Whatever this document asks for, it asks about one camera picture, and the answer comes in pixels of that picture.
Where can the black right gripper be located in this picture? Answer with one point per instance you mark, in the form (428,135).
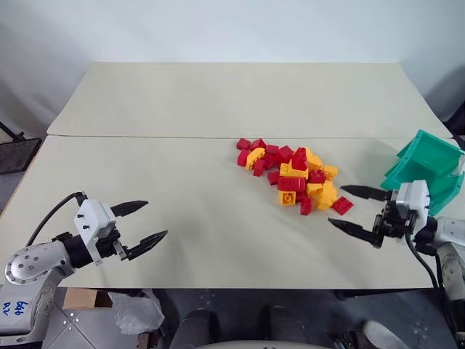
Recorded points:
(390,223)

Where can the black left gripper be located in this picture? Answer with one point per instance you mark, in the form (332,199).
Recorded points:
(108,247)

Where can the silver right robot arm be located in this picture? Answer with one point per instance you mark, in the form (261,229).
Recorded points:
(450,232)

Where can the green plastic bin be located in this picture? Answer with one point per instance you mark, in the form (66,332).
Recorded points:
(432,160)

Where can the brown cardboard box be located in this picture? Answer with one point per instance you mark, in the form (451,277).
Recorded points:
(85,299)

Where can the red flat toy block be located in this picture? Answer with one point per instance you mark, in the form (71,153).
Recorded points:
(342,205)

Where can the large yellow toy block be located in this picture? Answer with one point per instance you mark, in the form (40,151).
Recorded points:
(327,196)

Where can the red plastic toy brick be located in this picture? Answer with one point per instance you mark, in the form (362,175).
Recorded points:
(291,183)

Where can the clear plastic bag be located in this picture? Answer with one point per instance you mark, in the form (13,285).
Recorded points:
(136,312)

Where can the dark rounded shape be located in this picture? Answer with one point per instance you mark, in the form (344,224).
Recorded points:
(194,329)

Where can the black mesh stand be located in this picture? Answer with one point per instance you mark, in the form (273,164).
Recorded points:
(16,154)

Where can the white label blue handwriting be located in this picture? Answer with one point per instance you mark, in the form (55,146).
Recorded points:
(14,309)

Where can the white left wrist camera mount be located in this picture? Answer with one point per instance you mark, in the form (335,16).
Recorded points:
(93,221)

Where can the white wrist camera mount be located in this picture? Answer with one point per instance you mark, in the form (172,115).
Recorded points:
(412,203)
(93,221)

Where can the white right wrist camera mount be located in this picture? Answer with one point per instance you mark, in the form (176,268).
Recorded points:
(412,203)

